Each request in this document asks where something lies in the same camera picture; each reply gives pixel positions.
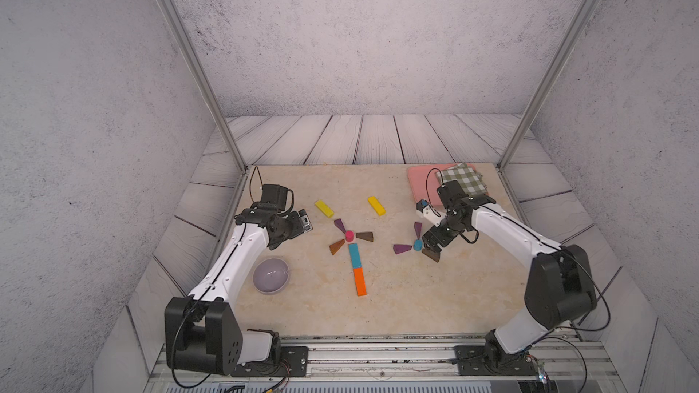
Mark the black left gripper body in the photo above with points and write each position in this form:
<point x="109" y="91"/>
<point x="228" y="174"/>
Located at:
<point x="291" y="226"/>

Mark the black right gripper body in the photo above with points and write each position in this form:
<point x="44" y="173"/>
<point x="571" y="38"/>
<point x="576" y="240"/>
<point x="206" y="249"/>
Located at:
<point x="443" y="233"/>

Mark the purple triangular block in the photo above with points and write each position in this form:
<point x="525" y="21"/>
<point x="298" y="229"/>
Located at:
<point x="401" y="248"/>
<point x="340" y="225"/>

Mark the long yellow block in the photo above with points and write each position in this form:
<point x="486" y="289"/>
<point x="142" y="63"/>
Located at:
<point x="324" y="209"/>

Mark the reddish brown wooden wedge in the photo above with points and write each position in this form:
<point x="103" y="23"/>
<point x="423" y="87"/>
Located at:
<point x="335" y="247"/>

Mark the dark brown rectangular block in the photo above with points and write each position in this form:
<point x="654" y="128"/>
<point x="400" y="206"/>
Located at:
<point x="366" y="236"/>

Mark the yellow rectangular block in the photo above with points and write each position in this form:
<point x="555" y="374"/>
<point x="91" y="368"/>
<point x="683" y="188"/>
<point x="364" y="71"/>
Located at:
<point x="377" y="206"/>

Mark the teal rectangular block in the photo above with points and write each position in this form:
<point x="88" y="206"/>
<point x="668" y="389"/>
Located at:
<point x="356" y="262"/>

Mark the orange rectangular block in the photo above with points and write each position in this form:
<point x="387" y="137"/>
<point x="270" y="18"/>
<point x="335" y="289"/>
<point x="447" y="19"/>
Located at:
<point x="360" y="283"/>

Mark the dark brown triangular block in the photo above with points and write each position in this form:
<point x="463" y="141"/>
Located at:
<point x="433" y="255"/>

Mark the purple rectangular block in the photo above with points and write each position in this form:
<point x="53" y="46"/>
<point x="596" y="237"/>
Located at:
<point x="418" y="229"/>

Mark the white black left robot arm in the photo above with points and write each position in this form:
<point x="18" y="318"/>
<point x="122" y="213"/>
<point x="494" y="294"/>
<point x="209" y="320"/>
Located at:
<point x="201" y="331"/>

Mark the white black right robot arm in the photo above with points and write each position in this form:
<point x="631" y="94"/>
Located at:
<point x="559" y="287"/>

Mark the lilac ceramic bowl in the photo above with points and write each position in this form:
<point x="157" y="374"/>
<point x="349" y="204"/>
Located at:
<point x="271" y="276"/>

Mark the pink plastic tray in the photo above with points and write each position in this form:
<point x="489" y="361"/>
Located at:
<point x="424" y="182"/>

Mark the green white checkered cloth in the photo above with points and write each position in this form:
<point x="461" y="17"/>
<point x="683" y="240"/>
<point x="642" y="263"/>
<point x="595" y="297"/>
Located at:
<point x="467" y="177"/>

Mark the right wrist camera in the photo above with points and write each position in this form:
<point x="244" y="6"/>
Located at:
<point x="428" y="212"/>

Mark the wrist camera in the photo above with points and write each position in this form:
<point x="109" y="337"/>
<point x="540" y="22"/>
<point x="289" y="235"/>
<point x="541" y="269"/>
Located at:
<point x="428" y="212"/>
<point x="305" y="223"/>

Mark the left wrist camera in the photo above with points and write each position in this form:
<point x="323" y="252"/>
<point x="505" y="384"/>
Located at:
<point x="305" y="223"/>

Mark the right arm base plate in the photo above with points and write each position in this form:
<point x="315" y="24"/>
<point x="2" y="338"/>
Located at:
<point x="489" y="361"/>

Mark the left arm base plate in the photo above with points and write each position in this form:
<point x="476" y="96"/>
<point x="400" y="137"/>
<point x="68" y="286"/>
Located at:
<point x="284" y="362"/>

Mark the aluminium front rail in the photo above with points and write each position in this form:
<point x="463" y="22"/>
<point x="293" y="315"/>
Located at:
<point x="447" y="363"/>

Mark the aluminium frame post left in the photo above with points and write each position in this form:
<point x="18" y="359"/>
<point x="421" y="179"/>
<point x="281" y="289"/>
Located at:
<point x="174" y="22"/>

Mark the aluminium frame post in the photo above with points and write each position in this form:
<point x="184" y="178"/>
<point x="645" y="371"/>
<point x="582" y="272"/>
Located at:
<point x="579" y="22"/>
<point x="174" y="22"/>

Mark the aluminium frame post right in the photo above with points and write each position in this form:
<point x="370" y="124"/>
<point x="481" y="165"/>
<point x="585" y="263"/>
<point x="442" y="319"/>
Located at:
<point x="579" y="22"/>

